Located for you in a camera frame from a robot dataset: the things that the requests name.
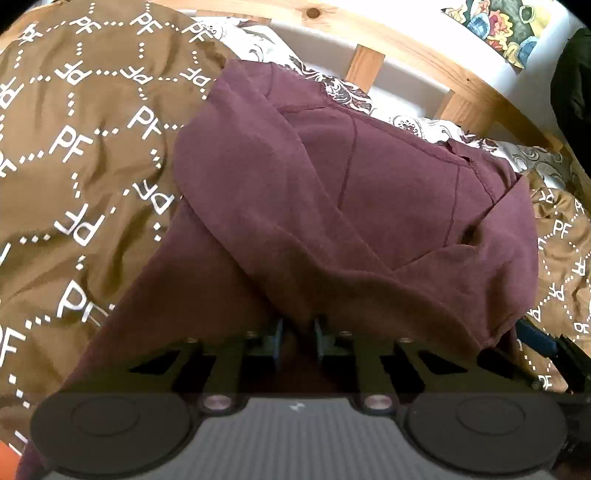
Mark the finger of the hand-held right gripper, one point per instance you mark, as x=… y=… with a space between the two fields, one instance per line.
x=508 y=367
x=535 y=336

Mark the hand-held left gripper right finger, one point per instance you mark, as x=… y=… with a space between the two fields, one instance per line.
x=319 y=344

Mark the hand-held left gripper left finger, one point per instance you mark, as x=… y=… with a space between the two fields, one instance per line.
x=277 y=344

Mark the maroon garment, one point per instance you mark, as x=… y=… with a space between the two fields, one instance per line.
x=295 y=194

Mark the white floral bed sheet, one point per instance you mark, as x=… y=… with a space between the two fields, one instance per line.
x=415 y=124

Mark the dark green jacket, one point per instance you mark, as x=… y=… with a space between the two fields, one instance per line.
x=575 y=87

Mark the brown printed blanket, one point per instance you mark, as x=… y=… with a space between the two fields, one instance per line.
x=92 y=138

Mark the orange object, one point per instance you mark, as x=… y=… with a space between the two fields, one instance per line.
x=7 y=461

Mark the wooden bed frame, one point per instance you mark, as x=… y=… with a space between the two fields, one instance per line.
x=415 y=50

